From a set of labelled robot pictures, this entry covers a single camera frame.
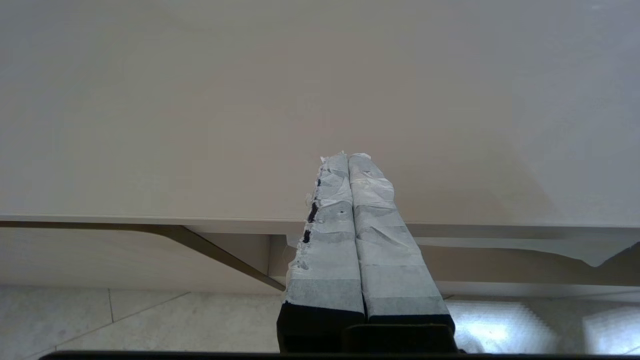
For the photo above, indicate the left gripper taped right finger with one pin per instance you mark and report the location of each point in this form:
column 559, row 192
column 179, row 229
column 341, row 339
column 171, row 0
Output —
column 390, row 250

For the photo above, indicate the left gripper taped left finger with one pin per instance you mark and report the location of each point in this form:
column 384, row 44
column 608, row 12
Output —
column 327, row 250

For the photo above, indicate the brown diagonal counter brace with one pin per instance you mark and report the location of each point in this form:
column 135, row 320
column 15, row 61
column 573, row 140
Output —
column 220, row 252

